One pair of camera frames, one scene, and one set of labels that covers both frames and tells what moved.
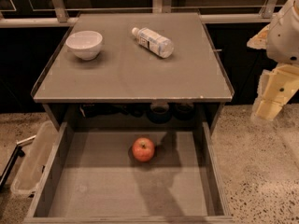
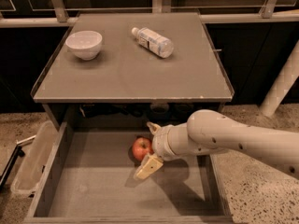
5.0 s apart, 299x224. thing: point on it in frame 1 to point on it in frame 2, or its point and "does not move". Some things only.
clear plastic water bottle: x=154 y=42 does not move
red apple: x=143 y=149 does not move
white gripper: x=284 y=37 to x=161 y=142
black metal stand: x=19 y=150 does not move
